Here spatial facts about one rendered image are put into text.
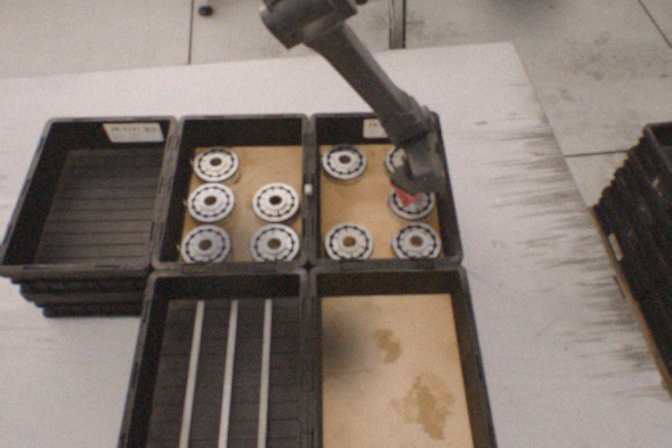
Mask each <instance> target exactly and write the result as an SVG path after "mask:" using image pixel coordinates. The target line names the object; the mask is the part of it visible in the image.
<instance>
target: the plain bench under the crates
mask: <svg viewBox="0 0 672 448"><path fill-rule="evenodd" d="M369 52H370V53H371V54H372V56H373V57H374V58H375V60H376V61H377V62H378V63H379V65H380V66H381V67H382V69H383V70H384V71H385V72H386V74H387V75H388V76H389V78H390V79H391V80H392V81H393V83H394V84H395V85H396V86H398V87H399V88H400V89H402V90H404V91H406V92H407V93H408V94H409V96H410V95H413V96H414V98H415V99H416V100H417V102H418V103H419V104H420V106H422V105H423V106H424V105H427V106H428V108H429V109H430V111H435V112H437V113H438V114H439V116H440V121H441V127H442V133H443V138H444V144H445V150H446V155H447V161H448V167H449V172H450V178H451V184H452V189H453V195H454V201H455V206H456V212H457V218H458V223H459V229H460V235H461V240H462V246H463V252H464V258H463V261H462V264H461V265H462V266H463V267H464V268H465V269H466V271H467V274H468V280H469V286H470V291H471V297H472V303H473V308H474V314H475V320H476V325H477V331H478V337H479V342H480V348H481V354H482V359H483V365H484V371H485V376H486V382H487V388H488V393H489V399H490V405H491V410H492V416H493V422H494V427H495V433H496V439H497V444H498V448H672V399H671V396H670V394H669V392H668V390H667V387H666V385H665V383H664V381H663V378H662V376H661V374H660V372H659V369H658V367H657V365H656V363H655V360H654V358H653V356H652V354H651V351H650V349H649V347H648V345H647V342H646V340H645V338H644V336H643V333H642V331H641V329H640V326H639V324H638V322H637V320H636V317H635V315H634V313H633V311H632V308H631V306H630V304H629V302H628V299H627V297H626V295H625V293H624V290H623V288H622V286H621V284H620V281H619V279H618V277H617V275H616V272H615V270H614V268H613V266H612V263H611V261H610V259H609V257H608V254H607V252H606V250H605V247H604V245H603V243H602V241H601V238H600V236H599V234H598V232H597V229H596V227H595V225H594V223H593V220H592V218H591V216H590V214H589V211H588V209H587V207H586V205H585V202H584V200H583V198H582V196H581V193H580V191H579V189H578V187H577V184H576V182H575V180H574V178H573V175H572V173H571V171H570V168H569V166H568V164H567V162H566V159H565V157H564V155H563V153H562V150H561V148H560V146H559V144H558V141H557V139H556V137H555V135H554V132H553V130H552V128H551V126H550V123H549V121H548V119H547V117H546V114H545V112H544V110H543V108H542V105H541V103H540V101H539V98H538V96H537V94H536V92H535V89H534V87H533V85H532V83H531V80H530V78H529V76H528V74H527V71H526V69H525V67H524V65H523V62H522V60H521V58H520V56H519V53H518V51H517V49H516V47H515V44H514V42H510V41H503V42H490V43H476V44H463V45H449V46H435V47H422V48H408V49H395V50H381V51H369ZM323 112H373V111H372V110H371V109H370V108H369V106H368V105H367V104H366V103H365V102H364V101H363V100H362V99H361V98H360V97H359V96H358V95H357V93H356V92H355V91H354V90H353V89H352V88H351V87H350V86H349V85H348V84H347V83H346V82H345V81H344V79H343V78H342V77H341V76H340V75H339V74H338V73H337V72H336V71H335V70H334V69H333V68H332V66H331V65H330V64H329V63H328V62H327V61H326V60H325V59H324V58H323V57H321V56H320V55H314V56H300V57H287V58H273V59H260V60H246V61H232V62H219V63H205V64H192V65H178V66H165V67H151V68H138V69H124V70H111V71H97V72H84V73H70V74H57V75H43V76H29V77H16V78H2V79H0V198H18V196H19V193H20V191H21V188H22V185H23V182H24V180H25V177H26V174H27V172H28V169H29V166H30V163H31V161H32V158H33V155H34V153H35V150H36V147H37V144H38V142H39V139H40V136H41V134H42V131H43V128H44V125H45V123H46V121H47V120H49V119H50V118H53V117H92V116H150V115H173V116H175V117H176V118H177V120H178V119H179V118H180V117H182V116H184V115H207V114H265V113H304V114H306V115H307V116H308V117H309V118H310V116H311V115H312V114H314V113H323ZM42 309H43V308H36V307H35V305H34V303H29V302H27V301H26V300H25V303H24V308H23V309H16V310H7V311H0V448H117V443H118V437H119V432H120V427H121V421H122V416H123V411H124V405H125V400H126V395H127V389H128V384H129V379H130V373H131V368H132V363H133V357H134V352H135V347H136V341H137V336H138V331H139V325H140V320H141V316H124V317H78V318H45V317H44V316H43V315H42Z"/></svg>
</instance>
